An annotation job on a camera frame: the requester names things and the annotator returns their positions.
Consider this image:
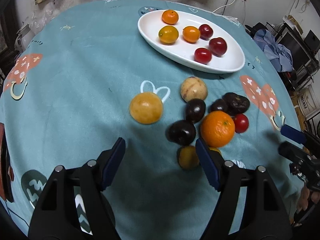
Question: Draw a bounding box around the small orange kumquat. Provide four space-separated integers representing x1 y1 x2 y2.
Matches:
182 26 200 43

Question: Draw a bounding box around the white bucket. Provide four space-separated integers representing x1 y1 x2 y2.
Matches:
298 86 319 116

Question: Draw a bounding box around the yellow round fruit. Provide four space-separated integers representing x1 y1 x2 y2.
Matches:
129 92 163 125

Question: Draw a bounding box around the wrinkled dark passion fruit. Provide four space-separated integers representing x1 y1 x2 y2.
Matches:
222 92 250 116

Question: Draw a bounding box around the white oval plate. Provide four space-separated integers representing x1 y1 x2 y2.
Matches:
137 10 245 74

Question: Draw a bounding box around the small red cherry tomato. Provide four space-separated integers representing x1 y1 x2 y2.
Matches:
233 114 249 133

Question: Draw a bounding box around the teal patterned tablecloth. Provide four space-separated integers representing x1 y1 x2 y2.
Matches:
1 0 299 239

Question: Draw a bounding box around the large orange mandarin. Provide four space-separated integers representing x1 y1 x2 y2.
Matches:
200 111 235 148

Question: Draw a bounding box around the white cable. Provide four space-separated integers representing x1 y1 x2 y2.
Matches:
212 0 241 14

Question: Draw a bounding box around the right hand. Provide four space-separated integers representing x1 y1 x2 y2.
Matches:
297 185 320 212

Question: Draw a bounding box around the yellow orange kumquat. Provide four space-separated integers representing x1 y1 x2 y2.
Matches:
158 25 179 44

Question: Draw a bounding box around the red cherry tomato on plate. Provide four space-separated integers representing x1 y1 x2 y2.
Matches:
199 24 213 40

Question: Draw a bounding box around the large red plum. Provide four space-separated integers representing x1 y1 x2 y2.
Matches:
209 37 227 57

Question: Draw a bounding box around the blue cloth pile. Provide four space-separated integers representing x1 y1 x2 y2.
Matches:
253 29 293 73

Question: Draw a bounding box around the small orange mandarin top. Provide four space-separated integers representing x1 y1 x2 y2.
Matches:
162 10 179 25

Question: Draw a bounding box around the black metal rack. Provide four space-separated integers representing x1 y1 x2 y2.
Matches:
266 23 319 92

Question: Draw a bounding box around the tan passion fruit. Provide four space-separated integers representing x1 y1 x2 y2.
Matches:
180 76 208 102

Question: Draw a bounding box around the dark purple plum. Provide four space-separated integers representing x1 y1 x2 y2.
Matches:
209 99 228 113
184 99 206 124
167 120 196 146

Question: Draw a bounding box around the small yellow kumquat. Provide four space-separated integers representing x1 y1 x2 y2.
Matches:
177 145 200 171

